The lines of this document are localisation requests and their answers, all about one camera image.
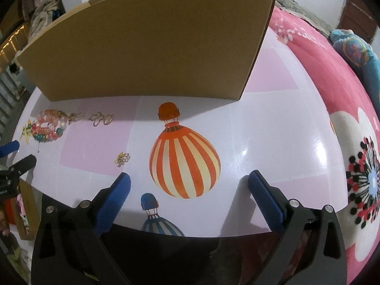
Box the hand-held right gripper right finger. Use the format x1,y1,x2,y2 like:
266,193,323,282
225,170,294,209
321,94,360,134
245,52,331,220
248,170,348,285

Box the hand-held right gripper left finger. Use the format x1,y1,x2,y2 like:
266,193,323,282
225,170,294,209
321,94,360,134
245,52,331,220
30,171,132,285

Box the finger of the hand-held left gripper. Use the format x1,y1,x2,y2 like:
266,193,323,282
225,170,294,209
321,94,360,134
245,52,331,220
0,154,38,181
0,140,21,158

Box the pink bead bracelet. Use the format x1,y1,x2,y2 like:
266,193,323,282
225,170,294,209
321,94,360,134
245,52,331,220
36,110,69,131

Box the multicoloured bead bracelet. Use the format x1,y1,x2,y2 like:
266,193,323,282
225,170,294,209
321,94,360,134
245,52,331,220
31,123,64,143

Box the brown cardboard box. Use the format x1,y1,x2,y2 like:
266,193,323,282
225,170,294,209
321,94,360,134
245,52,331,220
15,0,276,103

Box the cartoon print cardboard box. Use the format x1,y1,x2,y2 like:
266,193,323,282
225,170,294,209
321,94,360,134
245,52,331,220
10,181,38,241

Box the cluttered wooden shelf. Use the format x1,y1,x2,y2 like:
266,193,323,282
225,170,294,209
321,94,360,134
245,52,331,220
0,3,33,72

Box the pink floral blanket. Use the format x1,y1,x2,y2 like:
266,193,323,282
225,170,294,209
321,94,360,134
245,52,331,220
269,6,380,285

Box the pile of pale clothes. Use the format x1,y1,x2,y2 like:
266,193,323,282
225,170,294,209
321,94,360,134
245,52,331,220
30,0,64,32

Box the blue printed blanket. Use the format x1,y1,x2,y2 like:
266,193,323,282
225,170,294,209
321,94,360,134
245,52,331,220
329,29,380,110

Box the grey blanket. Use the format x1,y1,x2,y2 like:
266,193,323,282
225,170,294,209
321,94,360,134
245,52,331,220
275,0,333,36

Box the brown wooden door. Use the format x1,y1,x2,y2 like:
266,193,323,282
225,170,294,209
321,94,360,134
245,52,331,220
338,0,377,43

